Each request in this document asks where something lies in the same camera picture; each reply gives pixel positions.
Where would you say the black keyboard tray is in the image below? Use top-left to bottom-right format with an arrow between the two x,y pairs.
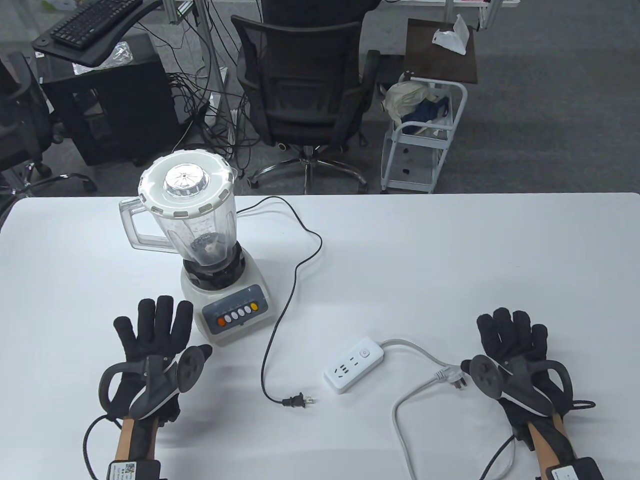
31,0 -> 164,67

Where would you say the black swivel chair chrome base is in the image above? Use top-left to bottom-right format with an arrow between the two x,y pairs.
0,50 -> 99,213

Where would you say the crumpled silver foil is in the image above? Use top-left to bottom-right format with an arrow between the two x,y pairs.
71,42 -> 134,77

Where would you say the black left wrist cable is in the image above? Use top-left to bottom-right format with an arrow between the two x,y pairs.
83,413 -> 124,480

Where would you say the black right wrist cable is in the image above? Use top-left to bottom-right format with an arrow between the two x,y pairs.
478,433 -> 519,480

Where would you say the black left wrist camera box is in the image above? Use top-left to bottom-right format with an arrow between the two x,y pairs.
106,459 -> 162,480

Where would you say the person's right hand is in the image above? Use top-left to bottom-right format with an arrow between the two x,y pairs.
461,307 -> 574,437

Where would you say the white blender with clear jar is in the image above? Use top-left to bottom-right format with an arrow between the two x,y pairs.
118,150 -> 275,347

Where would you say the black mesh office chair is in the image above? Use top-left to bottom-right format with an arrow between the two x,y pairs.
230,14 -> 381,195

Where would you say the black computer cabinet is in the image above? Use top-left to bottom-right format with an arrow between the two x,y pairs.
37,32 -> 179,168

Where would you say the white power strip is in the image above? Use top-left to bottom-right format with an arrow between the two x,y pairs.
322,336 -> 385,395

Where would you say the white cart with brown top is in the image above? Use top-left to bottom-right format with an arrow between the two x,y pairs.
380,18 -> 479,195

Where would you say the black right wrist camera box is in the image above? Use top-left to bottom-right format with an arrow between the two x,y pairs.
546,457 -> 606,480

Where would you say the grey hand controller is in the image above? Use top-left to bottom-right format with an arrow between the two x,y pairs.
468,354 -> 574,417
98,345 -> 207,421

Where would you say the tangle of black floor cables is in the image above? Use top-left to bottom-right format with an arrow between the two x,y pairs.
149,0 -> 257,182

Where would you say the white power strip cable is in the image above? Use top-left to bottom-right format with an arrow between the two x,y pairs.
382,338 -> 471,480

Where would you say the person's right forearm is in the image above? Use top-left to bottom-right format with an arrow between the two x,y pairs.
524,419 -> 577,470

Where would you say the silver aluminium frame post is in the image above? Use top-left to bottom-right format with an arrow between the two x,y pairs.
160,0 -> 237,147

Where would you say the person's left hand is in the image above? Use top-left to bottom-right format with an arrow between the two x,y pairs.
106,295 -> 213,426

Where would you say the person's left forearm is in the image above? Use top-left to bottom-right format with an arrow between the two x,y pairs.
114,416 -> 162,464

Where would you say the dark blue cloth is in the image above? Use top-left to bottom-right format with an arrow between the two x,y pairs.
399,97 -> 451,136

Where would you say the beige cloth bag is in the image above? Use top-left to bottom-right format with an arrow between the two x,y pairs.
383,80 -> 434,126

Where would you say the grey left hand controller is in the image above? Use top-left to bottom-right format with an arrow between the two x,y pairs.
98,345 -> 207,421

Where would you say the black blender power cable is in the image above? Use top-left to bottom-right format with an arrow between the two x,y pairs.
235,196 -> 324,409

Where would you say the grey right hand controller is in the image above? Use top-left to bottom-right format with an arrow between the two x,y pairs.
468,354 -> 574,417

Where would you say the white crumpled tissue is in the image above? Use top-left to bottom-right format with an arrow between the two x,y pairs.
431,13 -> 472,55

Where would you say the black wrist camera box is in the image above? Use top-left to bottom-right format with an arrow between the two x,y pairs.
546,457 -> 606,480
106,459 -> 162,480

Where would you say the black keyboard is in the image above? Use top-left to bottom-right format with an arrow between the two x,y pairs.
48,0 -> 144,50

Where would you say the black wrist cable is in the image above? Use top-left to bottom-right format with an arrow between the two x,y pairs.
478,433 -> 519,480
83,413 -> 124,480

